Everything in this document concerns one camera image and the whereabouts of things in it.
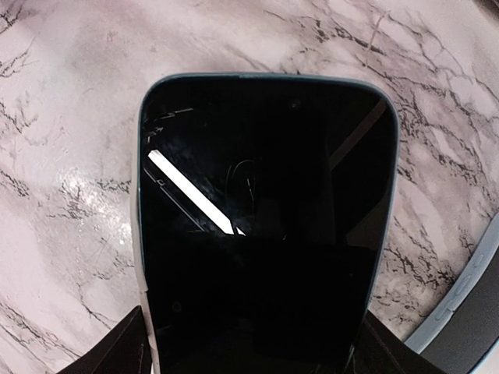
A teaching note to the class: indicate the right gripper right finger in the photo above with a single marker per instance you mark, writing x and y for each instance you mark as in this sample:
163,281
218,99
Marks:
379,351

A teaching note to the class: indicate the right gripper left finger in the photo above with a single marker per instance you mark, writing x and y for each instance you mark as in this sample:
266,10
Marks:
124,350

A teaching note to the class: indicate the black smartphone teal edge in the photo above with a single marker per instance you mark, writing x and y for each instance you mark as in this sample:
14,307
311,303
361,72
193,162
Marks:
264,208

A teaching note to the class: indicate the grey translucent phone case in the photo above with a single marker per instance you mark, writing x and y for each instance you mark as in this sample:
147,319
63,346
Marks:
141,280

